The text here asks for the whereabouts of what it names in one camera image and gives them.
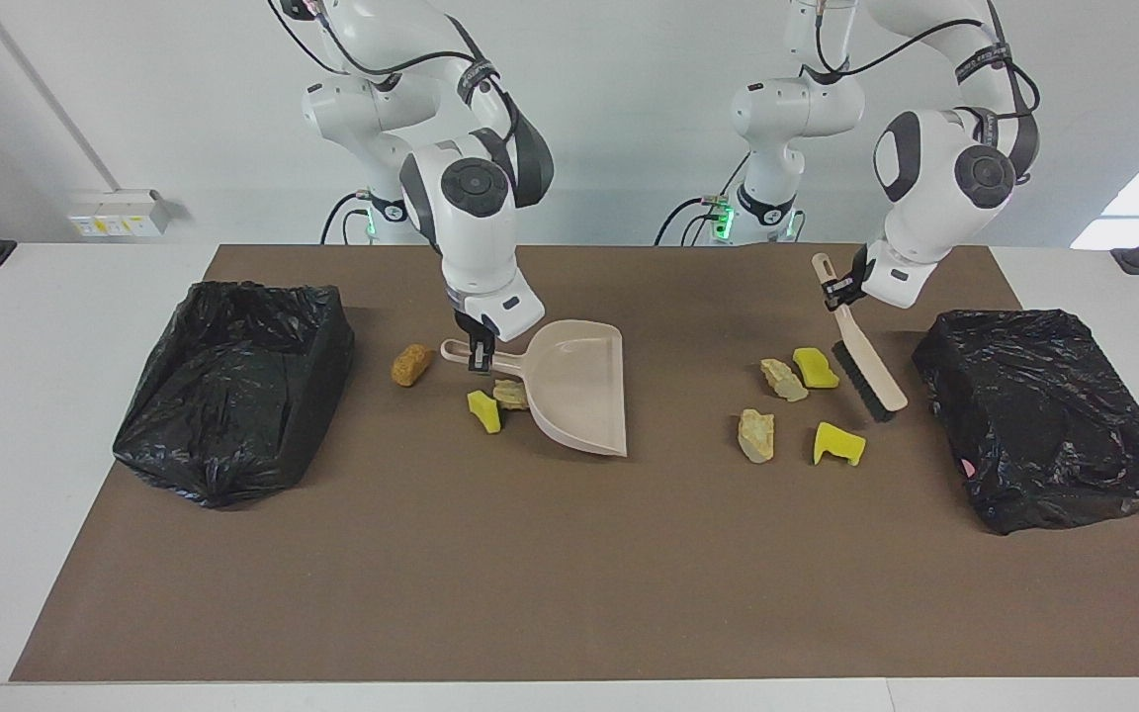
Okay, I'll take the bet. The beige hand brush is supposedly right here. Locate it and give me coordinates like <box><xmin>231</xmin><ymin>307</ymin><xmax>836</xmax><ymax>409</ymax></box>
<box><xmin>812</xmin><ymin>252</ymin><xmax>909</xmax><ymax>424</ymax></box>

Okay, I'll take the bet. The brown oval bread roll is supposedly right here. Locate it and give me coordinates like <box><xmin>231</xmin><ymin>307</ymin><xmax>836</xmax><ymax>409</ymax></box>
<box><xmin>391</xmin><ymin>343</ymin><xmax>434</xmax><ymax>388</ymax></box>

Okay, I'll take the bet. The yellow green sponge wedge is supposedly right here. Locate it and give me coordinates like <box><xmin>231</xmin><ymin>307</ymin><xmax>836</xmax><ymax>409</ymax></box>
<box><xmin>792</xmin><ymin>347</ymin><xmax>840</xmax><ymax>390</ymax></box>

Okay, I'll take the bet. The ridged golden pastry piece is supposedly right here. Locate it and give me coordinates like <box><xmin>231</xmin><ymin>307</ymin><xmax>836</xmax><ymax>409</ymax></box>
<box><xmin>760</xmin><ymin>358</ymin><xmax>810</xmax><ymax>403</ymax></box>

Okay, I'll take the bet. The beige plastic dustpan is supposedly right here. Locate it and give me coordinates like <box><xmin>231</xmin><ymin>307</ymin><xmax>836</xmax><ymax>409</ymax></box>
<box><xmin>441</xmin><ymin>318</ymin><xmax>628</xmax><ymax>458</ymax></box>

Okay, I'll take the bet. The notched yellow sponge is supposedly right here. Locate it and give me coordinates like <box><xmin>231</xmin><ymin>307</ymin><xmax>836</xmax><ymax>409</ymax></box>
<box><xmin>813</xmin><ymin>421</ymin><xmax>867</xmax><ymax>468</ymax></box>

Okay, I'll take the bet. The black bag covered bin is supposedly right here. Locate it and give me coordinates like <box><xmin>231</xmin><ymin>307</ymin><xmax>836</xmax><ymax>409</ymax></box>
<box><xmin>911</xmin><ymin>309</ymin><xmax>1139</xmax><ymax>537</ymax></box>

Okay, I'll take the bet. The open bin with black bag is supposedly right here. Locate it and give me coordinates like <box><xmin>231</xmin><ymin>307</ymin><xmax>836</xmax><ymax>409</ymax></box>
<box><xmin>113</xmin><ymin>281</ymin><xmax>356</xmax><ymax>510</ymax></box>

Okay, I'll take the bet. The small yellow green sponge piece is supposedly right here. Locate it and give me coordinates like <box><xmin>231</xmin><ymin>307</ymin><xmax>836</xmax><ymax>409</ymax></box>
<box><xmin>467</xmin><ymin>389</ymin><xmax>503</xmax><ymax>435</ymax></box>

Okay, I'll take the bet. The brown table mat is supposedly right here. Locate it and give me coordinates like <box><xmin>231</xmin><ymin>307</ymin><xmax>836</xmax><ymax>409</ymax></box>
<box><xmin>11</xmin><ymin>245</ymin><xmax>1139</xmax><ymax>683</ymax></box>

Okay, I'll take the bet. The black base cable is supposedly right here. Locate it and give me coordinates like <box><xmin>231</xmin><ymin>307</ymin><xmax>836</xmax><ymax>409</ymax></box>
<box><xmin>320</xmin><ymin>191</ymin><xmax>373</xmax><ymax>246</ymax></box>
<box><xmin>656</xmin><ymin>148</ymin><xmax>750</xmax><ymax>246</ymax></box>

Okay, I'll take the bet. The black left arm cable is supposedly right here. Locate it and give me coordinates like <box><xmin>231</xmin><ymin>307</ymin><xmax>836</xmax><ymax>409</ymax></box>
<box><xmin>812</xmin><ymin>0</ymin><xmax>1043</xmax><ymax>179</ymax></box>

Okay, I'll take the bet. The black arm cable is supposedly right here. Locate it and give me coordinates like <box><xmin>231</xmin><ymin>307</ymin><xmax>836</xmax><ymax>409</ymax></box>
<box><xmin>812</xmin><ymin>0</ymin><xmax>1043</xmax><ymax>179</ymax></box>
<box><xmin>268</xmin><ymin>0</ymin><xmax>531</xmax><ymax>149</ymax></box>

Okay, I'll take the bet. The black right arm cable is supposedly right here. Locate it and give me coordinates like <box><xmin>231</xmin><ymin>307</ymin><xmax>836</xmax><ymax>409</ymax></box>
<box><xmin>268</xmin><ymin>0</ymin><xmax>531</xmax><ymax>149</ymax></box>

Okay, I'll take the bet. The white wall power outlet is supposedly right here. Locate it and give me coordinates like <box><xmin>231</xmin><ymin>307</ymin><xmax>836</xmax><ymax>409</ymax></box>
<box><xmin>67</xmin><ymin>188</ymin><xmax>173</xmax><ymax>238</ymax></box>

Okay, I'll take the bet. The white wall cable conduit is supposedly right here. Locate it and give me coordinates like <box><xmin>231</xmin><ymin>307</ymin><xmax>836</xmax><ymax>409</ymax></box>
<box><xmin>0</xmin><ymin>0</ymin><xmax>121</xmax><ymax>194</ymax></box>

